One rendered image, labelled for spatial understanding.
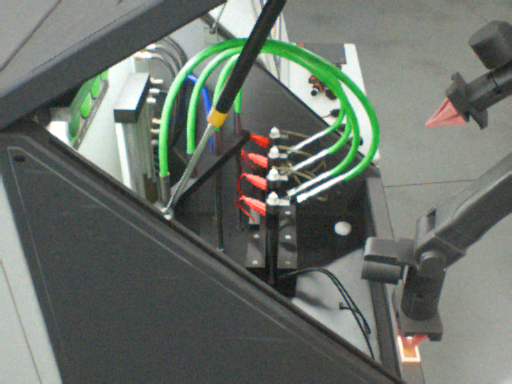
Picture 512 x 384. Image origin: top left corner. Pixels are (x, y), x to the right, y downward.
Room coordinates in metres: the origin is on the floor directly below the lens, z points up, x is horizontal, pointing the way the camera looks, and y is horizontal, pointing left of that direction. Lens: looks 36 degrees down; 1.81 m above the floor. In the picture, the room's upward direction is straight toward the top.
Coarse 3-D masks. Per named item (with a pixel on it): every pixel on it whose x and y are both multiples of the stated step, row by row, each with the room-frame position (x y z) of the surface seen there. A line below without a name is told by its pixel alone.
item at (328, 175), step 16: (240, 48) 1.01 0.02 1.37; (272, 48) 1.01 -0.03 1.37; (208, 64) 1.02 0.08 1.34; (304, 64) 1.01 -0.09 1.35; (192, 96) 1.02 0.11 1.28; (336, 96) 1.01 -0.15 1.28; (192, 112) 1.01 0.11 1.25; (352, 112) 1.00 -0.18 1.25; (192, 128) 1.01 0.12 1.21; (352, 128) 1.00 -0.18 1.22; (192, 144) 1.01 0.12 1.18; (352, 144) 1.01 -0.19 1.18; (192, 176) 1.01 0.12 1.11; (320, 176) 1.01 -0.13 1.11; (288, 192) 1.01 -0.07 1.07; (304, 192) 1.00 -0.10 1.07
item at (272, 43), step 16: (208, 48) 0.93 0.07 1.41; (224, 48) 0.93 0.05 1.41; (288, 48) 0.92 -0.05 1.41; (192, 64) 0.93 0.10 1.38; (320, 64) 0.92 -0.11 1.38; (176, 80) 0.93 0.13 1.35; (176, 96) 0.94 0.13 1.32; (368, 112) 0.92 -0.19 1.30; (160, 128) 0.94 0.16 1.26; (160, 144) 0.94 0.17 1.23; (160, 160) 0.94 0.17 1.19; (368, 160) 0.92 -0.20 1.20; (160, 176) 0.94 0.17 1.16; (352, 176) 0.92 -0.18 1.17
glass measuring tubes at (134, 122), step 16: (128, 80) 1.06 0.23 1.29; (144, 80) 1.06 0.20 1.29; (128, 96) 0.99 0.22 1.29; (144, 96) 1.03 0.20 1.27; (128, 112) 0.95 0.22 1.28; (144, 112) 1.07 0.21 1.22; (128, 128) 0.96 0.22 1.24; (144, 128) 1.03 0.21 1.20; (128, 144) 0.97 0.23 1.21; (144, 144) 1.03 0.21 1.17; (128, 160) 0.96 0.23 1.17; (144, 160) 1.00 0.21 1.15; (128, 176) 0.95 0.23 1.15; (144, 176) 1.00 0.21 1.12; (144, 192) 0.97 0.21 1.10
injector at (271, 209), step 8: (272, 208) 0.92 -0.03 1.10; (272, 216) 0.92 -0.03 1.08; (272, 224) 0.92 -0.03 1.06; (280, 224) 0.93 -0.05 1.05; (288, 224) 0.93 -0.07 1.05; (272, 232) 0.92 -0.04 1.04; (272, 240) 0.92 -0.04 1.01; (272, 248) 0.93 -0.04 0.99; (272, 256) 0.93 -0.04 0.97; (272, 264) 0.93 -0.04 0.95; (272, 272) 0.93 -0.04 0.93; (272, 280) 0.93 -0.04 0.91
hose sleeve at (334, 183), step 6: (342, 174) 0.93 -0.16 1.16; (330, 180) 0.93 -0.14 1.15; (336, 180) 0.92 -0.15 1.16; (342, 180) 0.92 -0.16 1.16; (318, 186) 0.93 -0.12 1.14; (324, 186) 0.92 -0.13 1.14; (330, 186) 0.92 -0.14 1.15; (336, 186) 0.92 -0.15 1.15; (312, 192) 0.92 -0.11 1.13; (318, 192) 0.92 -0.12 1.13; (324, 192) 0.92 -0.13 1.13; (306, 198) 0.92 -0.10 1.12; (312, 198) 0.92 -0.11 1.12
